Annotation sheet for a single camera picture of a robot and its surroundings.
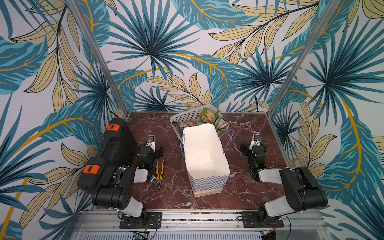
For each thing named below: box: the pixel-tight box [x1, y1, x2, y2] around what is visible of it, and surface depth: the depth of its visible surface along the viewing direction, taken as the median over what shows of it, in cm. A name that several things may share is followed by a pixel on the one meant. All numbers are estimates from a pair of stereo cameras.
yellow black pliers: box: [155, 160, 165, 190], surface depth 88 cm
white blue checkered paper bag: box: [180, 123, 234, 198], surface depth 80 cm
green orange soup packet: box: [199, 107, 219, 124], surface depth 111 cm
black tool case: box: [77, 117, 138, 191], surface depth 73 cm
